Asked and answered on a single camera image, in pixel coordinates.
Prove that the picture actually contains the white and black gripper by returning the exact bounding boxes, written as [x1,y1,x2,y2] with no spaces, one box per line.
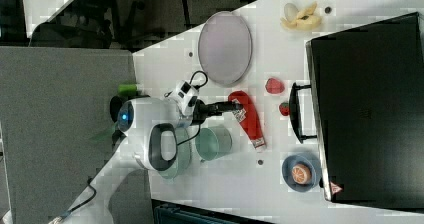
[164,80,243,125]

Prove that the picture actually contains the red ketchup bottle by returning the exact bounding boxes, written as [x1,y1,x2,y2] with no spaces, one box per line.
[228,91,266,152]

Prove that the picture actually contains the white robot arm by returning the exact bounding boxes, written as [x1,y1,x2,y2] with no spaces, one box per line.
[48,80,243,224]

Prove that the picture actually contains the light red toy strawberry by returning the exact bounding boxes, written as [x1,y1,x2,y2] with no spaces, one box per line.
[265,78,285,94]

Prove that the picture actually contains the grey round plate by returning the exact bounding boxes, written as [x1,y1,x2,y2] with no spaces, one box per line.
[198,11,252,86]

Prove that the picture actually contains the dark red toy strawberry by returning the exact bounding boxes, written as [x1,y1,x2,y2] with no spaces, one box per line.
[279,102,290,116]

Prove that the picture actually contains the black round pan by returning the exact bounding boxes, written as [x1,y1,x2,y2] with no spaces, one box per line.
[109,96,124,122]

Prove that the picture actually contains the toy orange slice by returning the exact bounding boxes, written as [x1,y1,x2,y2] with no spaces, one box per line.
[291,164,312,185]

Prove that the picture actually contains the peeled toy banana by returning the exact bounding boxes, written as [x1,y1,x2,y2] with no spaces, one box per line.
[280,2,322,31]

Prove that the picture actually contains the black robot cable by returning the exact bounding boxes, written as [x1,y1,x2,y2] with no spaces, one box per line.
[189,70,209,91]

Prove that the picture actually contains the green cup with handle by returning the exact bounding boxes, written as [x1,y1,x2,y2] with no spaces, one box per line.
[195,125,232,161]

